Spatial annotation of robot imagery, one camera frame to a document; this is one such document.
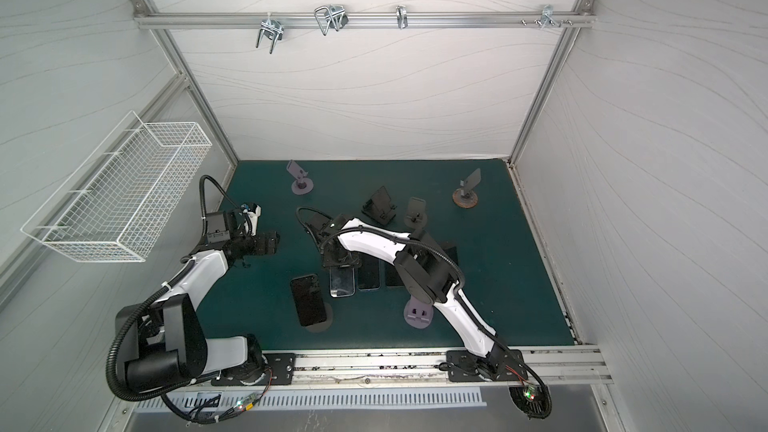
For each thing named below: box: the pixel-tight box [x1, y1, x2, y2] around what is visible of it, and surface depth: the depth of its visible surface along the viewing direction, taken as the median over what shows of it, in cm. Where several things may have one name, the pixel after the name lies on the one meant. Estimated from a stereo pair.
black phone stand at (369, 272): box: [357, 253, 381, 290], surface depth 91 cm
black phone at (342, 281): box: [329, 266, 356, 298], surface depth 88 cm
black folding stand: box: [361, 186, 397, 226], surface depth 100 cm
